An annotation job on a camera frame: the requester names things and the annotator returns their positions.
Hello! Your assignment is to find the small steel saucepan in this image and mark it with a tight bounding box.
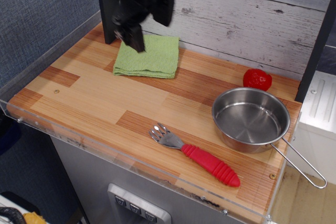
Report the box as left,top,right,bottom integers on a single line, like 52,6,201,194
211,87,328,189

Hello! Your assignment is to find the silver button control panel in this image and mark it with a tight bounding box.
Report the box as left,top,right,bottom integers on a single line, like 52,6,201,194
107,183,172,223

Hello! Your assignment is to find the yellow object at corner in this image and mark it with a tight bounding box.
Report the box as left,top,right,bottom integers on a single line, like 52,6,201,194
23,212,47,224

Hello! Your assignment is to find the red toy strawberry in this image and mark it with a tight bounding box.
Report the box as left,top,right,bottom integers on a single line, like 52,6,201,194
243,69,272,91

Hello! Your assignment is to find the red handled metal fork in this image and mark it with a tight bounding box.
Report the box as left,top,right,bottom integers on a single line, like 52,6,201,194
149,123,241,188

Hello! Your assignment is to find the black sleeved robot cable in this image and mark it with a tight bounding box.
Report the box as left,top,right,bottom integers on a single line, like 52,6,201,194
0,207,27,224

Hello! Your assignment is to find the clear acrylic table guard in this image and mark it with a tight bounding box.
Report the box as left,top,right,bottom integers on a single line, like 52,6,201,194
0,11,302,224

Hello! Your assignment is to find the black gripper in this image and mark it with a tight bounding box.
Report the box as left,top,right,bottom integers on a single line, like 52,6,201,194
114,0,174,52

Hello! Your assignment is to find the green folded cloth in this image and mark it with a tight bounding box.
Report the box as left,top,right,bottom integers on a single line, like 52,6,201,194
113,35,179,79

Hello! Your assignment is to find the white grooved side cabinet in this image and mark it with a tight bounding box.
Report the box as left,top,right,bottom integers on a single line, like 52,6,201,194
291,71,335,184

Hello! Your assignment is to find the dark grey right post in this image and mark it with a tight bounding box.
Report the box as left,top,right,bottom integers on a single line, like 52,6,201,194
295,0,335,103

